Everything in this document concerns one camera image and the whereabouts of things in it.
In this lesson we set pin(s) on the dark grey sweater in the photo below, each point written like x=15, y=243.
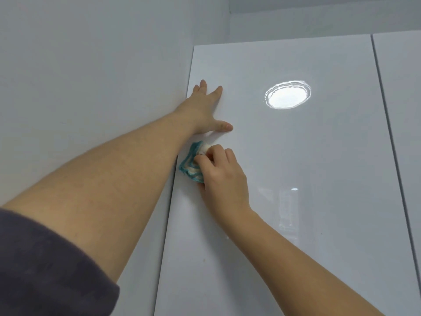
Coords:
x=49, y=276

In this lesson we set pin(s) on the person's left forearm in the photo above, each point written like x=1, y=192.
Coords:
x=108, y=194

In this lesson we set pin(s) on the beige cloth with teal edge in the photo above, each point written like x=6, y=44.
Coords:
x=190, y=164

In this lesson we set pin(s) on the person's right forearm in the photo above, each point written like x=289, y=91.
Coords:
x=296, y=269

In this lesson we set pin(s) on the person's left hand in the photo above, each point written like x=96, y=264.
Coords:
x=199, y=111

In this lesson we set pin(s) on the person's right hand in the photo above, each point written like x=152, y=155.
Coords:
x=227, y=187

